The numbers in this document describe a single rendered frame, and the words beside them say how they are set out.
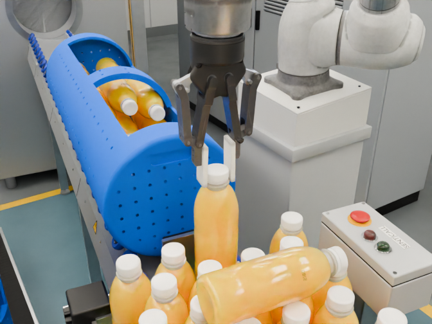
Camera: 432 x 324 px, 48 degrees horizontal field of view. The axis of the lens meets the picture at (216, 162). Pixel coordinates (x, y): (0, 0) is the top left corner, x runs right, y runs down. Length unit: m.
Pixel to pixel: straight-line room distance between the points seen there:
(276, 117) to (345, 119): 0.21
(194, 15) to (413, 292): 0.57
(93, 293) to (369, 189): 2.06
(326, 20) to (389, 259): 0.75
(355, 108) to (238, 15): 0.94
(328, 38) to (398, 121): 1.36
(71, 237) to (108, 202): 1.86
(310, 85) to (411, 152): 1.53
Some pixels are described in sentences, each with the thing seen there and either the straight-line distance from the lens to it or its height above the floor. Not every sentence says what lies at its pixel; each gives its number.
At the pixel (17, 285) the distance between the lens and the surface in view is 2.35.
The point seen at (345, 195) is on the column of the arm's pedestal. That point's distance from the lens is 1.68.
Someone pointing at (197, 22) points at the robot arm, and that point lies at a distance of 0.65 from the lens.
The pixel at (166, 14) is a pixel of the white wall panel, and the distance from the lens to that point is 6.67.
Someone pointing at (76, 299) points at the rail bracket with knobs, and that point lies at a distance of 0.94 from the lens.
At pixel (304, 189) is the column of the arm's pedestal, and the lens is 1.53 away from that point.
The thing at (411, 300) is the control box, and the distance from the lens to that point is 0.92.
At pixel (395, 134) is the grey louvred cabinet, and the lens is 2.74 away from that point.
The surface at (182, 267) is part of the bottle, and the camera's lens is 0.83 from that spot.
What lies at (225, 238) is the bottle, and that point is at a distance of 0.80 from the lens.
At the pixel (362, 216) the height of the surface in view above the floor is 1.11.
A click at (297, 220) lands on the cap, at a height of 1.12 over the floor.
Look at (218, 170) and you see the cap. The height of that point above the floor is 1.26.
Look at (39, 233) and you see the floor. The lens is 2.89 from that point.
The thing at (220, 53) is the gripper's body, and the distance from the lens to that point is 0.66.
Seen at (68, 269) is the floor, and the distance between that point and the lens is 2.60.
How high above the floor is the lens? 1.63
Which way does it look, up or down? 28 degrees down
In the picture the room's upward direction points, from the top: straight up
